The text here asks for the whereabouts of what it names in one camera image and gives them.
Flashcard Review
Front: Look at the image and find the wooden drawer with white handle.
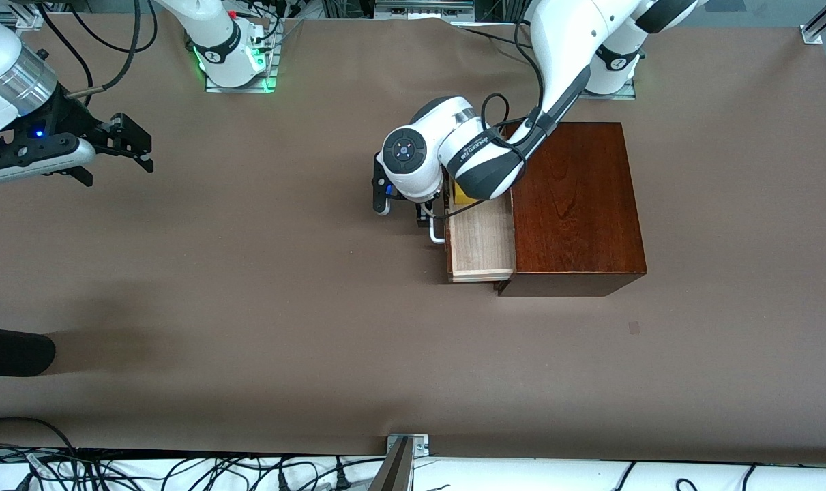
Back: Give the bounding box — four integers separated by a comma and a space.
426, 179, 517, 283

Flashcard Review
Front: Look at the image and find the dark brown wooden cabinet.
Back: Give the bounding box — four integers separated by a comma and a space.
495, 122, 647, 297

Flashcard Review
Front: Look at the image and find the black cylindrical object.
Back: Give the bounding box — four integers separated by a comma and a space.
0, 326, 56, 377

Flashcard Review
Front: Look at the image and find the brown paper table cover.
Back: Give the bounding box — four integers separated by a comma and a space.
0, 12, 826, 466

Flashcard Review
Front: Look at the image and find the grey power strip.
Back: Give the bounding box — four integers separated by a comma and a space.
374, 0, 475, 20

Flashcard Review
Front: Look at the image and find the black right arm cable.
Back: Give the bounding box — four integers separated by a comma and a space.
38, 0, 158, 104

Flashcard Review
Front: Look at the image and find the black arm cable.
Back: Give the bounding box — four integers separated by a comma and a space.
477, 20, 547, 148
38, 0, 158, 104

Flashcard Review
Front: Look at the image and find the aluminium frame rail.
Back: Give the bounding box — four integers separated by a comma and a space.
0, 0, 46, 31

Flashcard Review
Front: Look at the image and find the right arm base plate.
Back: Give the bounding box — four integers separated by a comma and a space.
205, 19, 278, 94

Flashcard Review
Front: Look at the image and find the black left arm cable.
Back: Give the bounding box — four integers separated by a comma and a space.
477, 20, 547, 148

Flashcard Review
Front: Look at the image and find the aluminium bracket with profile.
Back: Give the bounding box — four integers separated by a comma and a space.
368, 433, 430, 491

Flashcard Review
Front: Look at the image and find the black looped floor cable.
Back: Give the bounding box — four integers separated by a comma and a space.
0, 417, 83, 491

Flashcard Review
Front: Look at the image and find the aluminium corner bracket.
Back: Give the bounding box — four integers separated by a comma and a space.
800, 0, 826, 46

